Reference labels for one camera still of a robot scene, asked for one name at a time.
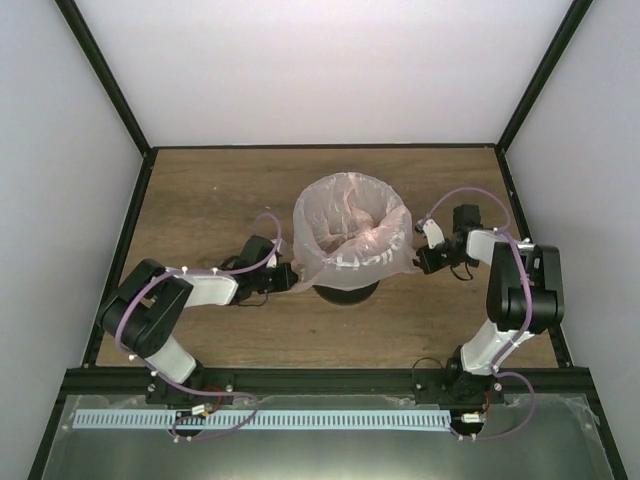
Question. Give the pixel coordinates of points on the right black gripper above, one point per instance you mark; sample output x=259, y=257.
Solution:
x=428, y=266

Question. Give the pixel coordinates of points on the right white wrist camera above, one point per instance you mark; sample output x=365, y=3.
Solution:
x=431, y=232

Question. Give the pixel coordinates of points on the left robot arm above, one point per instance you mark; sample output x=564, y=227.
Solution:
x=143, y=311

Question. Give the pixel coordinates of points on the pink plastic trash bag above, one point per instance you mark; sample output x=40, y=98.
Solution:
x=350, y=230

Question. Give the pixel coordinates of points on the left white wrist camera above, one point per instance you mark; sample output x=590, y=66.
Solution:
x=280, y=246

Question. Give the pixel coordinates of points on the light blue slotted cable duct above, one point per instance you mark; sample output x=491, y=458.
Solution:
x=402, y=420

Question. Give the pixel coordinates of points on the black left frame post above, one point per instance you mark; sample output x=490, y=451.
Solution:
x=91, y=50

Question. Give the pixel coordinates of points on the black mesh trash bin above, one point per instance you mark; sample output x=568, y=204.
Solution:
x=345, y=297

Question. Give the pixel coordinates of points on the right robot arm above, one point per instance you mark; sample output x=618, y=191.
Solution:
x=525, y=295

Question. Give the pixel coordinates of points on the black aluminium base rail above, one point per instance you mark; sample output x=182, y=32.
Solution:
x=426, y=386

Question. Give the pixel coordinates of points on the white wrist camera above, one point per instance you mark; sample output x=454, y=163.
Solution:
x=280, y=246
x=431, y=232

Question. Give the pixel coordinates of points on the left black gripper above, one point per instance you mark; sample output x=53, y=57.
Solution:
x=285, y=283

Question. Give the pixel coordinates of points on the black right frame post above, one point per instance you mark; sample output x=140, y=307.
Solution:
x=561, y=39

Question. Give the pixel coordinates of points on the black frame post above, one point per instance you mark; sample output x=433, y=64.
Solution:
x=561, y=39
x=91, y=50

